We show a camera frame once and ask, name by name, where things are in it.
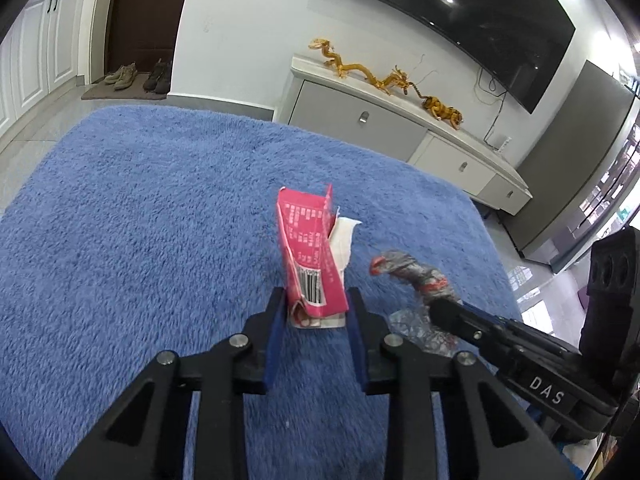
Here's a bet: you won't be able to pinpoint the beige shoes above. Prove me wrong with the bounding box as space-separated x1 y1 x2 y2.
104 63 138 91

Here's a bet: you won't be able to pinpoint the brown door mat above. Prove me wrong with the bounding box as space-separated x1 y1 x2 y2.
81 73 167 101

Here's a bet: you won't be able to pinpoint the white cupboard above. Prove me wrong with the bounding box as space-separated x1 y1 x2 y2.
1 0 84 132

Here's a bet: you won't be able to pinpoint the blue fluffy blanket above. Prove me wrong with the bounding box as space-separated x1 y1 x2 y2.
1 106 518 479

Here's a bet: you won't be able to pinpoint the dark brown door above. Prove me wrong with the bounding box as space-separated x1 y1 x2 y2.
104 0 184 73

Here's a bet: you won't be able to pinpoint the white power strip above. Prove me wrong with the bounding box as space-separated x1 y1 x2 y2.
497 136 512 153

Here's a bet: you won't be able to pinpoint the dark shoes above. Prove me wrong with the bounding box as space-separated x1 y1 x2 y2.
143 60 172 96

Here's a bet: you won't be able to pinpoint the grey red wrapper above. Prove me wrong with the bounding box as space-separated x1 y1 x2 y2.
370 250 462 358

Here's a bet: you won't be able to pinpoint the pink snack wrapper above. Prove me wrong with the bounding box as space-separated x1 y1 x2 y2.
277 188 361 330

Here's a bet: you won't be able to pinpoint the golden dragon figurine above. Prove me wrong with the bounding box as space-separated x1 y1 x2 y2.
308 38 412 96

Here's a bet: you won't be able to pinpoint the grey refrigerator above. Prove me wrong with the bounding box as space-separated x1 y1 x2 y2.
502 61 639 272

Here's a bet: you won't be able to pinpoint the white grey TV cabinet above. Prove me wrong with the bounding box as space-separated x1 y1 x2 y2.
273 56 533 216

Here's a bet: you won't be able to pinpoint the black wall television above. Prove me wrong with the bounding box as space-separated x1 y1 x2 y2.
381 0 575 112

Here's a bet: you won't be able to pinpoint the golden tiger figurine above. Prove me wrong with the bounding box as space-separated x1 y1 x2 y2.
420 96 463 130

